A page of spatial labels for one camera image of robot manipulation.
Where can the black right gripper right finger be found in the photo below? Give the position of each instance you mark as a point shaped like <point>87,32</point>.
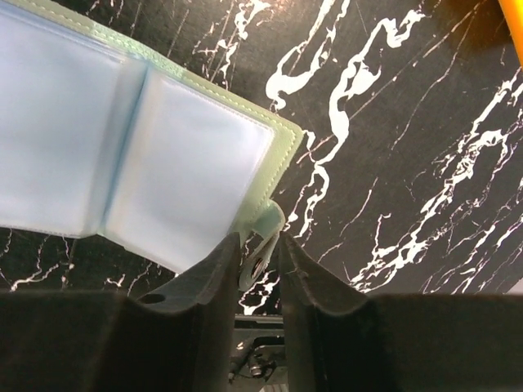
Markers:
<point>338,339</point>

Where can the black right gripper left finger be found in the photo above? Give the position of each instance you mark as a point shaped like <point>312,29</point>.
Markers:
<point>176,338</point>

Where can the mint green card holder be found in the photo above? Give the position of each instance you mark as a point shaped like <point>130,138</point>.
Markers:
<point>101,135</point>

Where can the orange plastic bin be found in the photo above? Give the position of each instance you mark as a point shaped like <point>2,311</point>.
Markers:
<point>513,13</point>

